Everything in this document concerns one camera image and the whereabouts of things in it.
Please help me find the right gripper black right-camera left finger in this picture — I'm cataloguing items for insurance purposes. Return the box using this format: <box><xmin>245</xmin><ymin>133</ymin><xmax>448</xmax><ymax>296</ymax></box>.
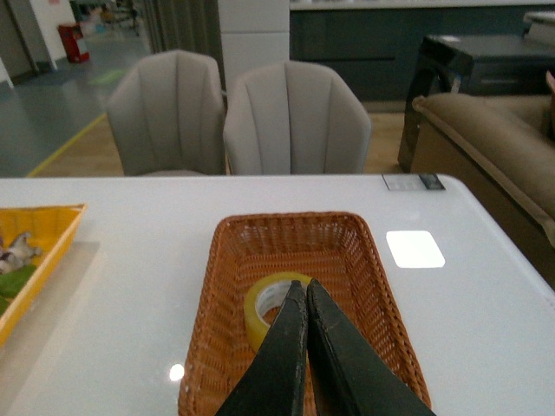
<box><xmin>217</xmin><ymin>280</ymin><xmax>308</xmax><ymax>415</ymax></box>

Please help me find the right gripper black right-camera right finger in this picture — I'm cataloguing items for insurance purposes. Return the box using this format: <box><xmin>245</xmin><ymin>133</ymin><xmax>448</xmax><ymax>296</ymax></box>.
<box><xmin>306</xmin><ymin>279</ymin><xmax>433</xmax><ymax>415</ymax></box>

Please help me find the yellow tape roll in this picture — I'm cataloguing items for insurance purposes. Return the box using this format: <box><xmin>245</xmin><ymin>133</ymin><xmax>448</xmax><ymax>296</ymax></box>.
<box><xmin>243</xmin><ymin>271</ymin><xmax>312</xmax><ymax>354</ymax></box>

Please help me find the brown wicker basket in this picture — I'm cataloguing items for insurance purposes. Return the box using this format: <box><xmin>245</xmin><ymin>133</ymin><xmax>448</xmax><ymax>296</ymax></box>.
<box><xmin>178</xmin><ymin>211</ymin><xmax>430</xmax><ymax>415</ymax></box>

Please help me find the yellow wicker basket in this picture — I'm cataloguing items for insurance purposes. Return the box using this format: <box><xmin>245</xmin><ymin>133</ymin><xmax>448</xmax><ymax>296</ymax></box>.
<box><xmin>1</xmin><ymin>204</ymin><xmax>87</xmax><ymax>343</ymax></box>

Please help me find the table label sticker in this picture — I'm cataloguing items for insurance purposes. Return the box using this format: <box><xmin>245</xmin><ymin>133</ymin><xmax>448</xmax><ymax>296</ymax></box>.
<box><xmin>382</xmin><ymin>173</ymin><xmax>445</xmax><ymax>192</ymax></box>

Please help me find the right grey upholstered chair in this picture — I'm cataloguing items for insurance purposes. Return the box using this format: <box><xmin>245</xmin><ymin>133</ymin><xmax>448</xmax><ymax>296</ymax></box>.
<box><xmin>223</xmin><ymin>61</ymin><xmax>372</xmax><ymax>175</ymax></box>

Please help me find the grey upholstered chair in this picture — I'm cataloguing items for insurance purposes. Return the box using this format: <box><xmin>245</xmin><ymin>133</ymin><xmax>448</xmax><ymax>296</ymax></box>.
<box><xmin>223</xmin><ymin>61</ymin><xmax>372</xmax><ymax>175</ymax></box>
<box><xmin>107</xmin><ymin>49</ymin><xmax>226</xmax><ymax>176</ymax></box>

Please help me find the brown sofa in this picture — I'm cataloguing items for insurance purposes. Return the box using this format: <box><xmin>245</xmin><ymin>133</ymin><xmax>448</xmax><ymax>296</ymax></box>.
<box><xmin>410</xmin><ymin>94</ymin><xmax>554</xmax><ymax>285</ymax></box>

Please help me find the green leaf toy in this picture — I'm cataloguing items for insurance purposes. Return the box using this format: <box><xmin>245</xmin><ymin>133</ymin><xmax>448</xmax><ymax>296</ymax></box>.
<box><xmin>1</xmin><ymin>264</ymin><xmax>36</xmax><ymax>314</ymax></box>

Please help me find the grey white plush toy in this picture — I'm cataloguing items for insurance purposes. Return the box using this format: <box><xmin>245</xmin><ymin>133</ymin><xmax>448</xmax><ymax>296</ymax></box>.
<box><xmin>1</xmin><ymin>231</ymin><xmax>42</xmax><ymax>274</ymax></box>

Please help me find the left grey upholstered chair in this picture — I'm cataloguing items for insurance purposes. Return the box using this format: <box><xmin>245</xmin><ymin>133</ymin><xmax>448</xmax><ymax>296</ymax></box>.
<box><xmin>107</xmin><ymin>49</ymin><xmax>226</xmax><ymax>176</ymax></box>

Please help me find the dark grey counter cabinet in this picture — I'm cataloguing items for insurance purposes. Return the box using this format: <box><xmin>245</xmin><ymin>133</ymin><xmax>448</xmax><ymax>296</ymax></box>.
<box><xmin>290</xmin><ymin>1</ymin><xmax>554</xmax><ymax>101</ymax></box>

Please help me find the white pillar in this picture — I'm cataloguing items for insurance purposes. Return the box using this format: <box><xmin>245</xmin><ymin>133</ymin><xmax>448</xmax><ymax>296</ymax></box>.
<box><xmin>218</xmin><ymin>0</ymin><xmax>290</xmax><ymax>92</ymax></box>

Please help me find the red box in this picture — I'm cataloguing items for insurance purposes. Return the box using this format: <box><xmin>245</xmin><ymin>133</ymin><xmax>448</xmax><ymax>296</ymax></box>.
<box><xmin>57</xmin><ymin>23</ymin><xmax>90</xmax><ymax>63</ymax></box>

